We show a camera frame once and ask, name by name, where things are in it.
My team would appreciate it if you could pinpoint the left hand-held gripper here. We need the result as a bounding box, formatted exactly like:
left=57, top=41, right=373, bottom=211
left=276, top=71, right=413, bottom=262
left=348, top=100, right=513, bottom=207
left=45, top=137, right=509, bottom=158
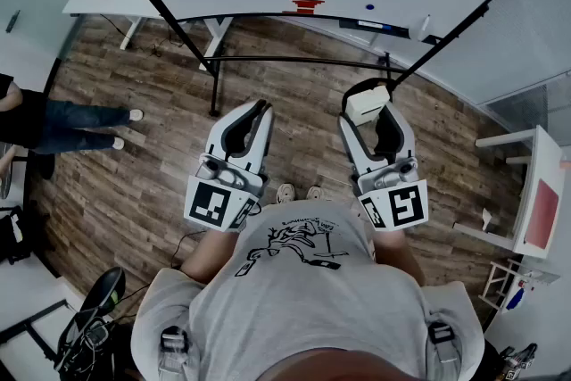
left=184, top=98, right=276, bottom=234

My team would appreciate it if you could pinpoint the black bag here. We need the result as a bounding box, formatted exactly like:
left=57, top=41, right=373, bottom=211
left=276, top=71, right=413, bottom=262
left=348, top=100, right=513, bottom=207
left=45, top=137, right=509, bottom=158
left=0, top=204, right=35, bottom=267

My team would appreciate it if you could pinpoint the person's grey printed t-shirt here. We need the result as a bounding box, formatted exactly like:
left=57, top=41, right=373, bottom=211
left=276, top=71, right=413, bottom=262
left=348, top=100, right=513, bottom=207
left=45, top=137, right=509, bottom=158
left=130, top=198, right=486, bottom=381

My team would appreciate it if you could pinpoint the white wooden rack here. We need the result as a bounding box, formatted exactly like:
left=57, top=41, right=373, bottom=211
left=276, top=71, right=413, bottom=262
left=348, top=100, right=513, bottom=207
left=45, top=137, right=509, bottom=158
left=479, top=258, right=563, bottom=314

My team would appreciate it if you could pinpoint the white side table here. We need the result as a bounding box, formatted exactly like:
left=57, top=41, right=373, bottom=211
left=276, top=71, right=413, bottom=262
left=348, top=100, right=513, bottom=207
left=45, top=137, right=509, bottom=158
left=452, top=124, right=567, bottom=260

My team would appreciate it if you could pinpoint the blue spray bottle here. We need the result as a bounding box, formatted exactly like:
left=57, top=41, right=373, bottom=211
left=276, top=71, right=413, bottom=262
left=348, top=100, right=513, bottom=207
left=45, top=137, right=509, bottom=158
left=506, top=287, right=528, bottom=311

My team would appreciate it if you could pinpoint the black door handle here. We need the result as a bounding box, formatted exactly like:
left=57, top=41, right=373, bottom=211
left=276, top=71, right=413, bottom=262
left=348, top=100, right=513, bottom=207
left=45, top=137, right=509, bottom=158
left=4, top=9, right=21, bottom=35

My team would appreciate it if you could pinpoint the person's left forearm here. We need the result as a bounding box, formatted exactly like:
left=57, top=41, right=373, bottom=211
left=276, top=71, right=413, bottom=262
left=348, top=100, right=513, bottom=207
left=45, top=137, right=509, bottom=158
left=180, top=228, right=240, bottom=285

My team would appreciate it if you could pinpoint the grey harness strap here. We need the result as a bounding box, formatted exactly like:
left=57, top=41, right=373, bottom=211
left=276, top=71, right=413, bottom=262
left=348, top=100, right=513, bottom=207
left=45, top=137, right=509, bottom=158
left=158, top=325, right=191, bottom=378
left=426, top=320, right=461, bottom=366

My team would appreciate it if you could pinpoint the person's left shoe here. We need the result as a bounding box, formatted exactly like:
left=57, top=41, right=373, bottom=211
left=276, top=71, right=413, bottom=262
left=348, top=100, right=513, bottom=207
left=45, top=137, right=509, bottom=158
left=276, top=183, right=296, bottom=205

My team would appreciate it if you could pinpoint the black floor cable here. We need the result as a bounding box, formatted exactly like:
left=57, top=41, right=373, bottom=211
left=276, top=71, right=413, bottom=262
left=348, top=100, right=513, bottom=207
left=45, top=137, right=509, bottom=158
left=170, top=230, right=207, bottom=269

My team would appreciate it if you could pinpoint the black framed glass door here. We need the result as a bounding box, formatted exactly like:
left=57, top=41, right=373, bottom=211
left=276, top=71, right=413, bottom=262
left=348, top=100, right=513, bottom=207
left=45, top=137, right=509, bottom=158
left=0, top=298, right=69, bottom=365

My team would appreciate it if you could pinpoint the white whiteboard eraser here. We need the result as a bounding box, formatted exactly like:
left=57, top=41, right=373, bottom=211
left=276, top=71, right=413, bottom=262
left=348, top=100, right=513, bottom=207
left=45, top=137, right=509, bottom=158
left=341, top=78, right=394, bottom=125

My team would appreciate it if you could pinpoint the black office chair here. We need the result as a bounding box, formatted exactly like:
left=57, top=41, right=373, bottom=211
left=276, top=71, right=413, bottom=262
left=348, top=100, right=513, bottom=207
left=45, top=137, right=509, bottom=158
left=53, top=266, right=128, bottom=377

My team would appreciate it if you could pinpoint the white marker pen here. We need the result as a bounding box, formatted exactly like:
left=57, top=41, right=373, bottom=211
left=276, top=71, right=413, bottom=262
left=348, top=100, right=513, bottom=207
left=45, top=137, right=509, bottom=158
left=418, top=13, right=433, bottom=43

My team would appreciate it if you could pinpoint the red mat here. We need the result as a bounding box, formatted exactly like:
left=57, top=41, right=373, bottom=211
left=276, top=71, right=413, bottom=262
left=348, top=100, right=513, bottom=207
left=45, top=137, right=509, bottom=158
left=524, top=178, right=561, bottom=251

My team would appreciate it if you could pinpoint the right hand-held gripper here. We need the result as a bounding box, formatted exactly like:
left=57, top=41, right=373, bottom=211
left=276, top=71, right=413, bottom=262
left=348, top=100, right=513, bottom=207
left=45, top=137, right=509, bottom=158
left=337, top=100, right=430, bottom=233

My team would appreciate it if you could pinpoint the person's right forearm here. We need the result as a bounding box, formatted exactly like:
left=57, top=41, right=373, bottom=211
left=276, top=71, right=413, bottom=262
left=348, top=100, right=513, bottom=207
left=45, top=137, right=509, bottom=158
left=372, top=227, right=427, bottom=286

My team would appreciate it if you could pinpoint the red magnetic holder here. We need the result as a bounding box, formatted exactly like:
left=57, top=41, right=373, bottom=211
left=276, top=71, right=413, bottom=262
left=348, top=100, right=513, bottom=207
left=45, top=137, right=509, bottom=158
left=283, top=0, right=327, bottom=15

